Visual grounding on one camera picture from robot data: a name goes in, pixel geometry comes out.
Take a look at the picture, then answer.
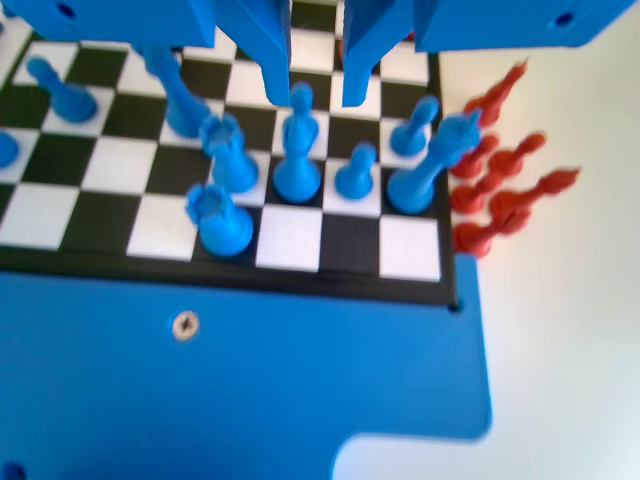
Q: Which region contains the blue chess bishop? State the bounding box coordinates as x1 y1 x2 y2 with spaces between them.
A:
273 107 322 204

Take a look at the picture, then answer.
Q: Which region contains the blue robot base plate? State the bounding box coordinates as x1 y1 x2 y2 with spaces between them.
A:
0 269 494 480

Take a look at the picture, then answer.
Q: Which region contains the blue chess rook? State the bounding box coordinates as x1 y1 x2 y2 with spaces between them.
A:
187 183 255 257
199 113 260 194

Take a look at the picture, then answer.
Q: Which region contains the blue chess queen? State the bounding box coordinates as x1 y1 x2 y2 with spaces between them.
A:
132 44 211 139

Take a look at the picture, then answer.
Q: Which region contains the silver screw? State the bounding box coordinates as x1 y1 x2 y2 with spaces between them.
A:
172 312 200 342

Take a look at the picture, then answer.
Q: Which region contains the red chess bishop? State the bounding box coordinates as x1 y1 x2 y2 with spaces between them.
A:
454 209 531 259
464 59 529 126

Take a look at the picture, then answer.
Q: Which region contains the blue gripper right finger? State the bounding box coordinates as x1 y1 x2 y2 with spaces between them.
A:
342 0 640 108

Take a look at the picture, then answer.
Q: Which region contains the black white chessboard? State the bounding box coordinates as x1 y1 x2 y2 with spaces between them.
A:
0 0 459 309

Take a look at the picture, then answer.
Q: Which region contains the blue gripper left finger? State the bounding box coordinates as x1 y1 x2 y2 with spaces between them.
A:
0 0 292 107

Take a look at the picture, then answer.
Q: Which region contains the blue chess pawn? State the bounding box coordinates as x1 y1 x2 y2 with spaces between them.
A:
334 143 377 201
288 82 316 121
27 57 99 124
0 130 21 169
389 96 441 157

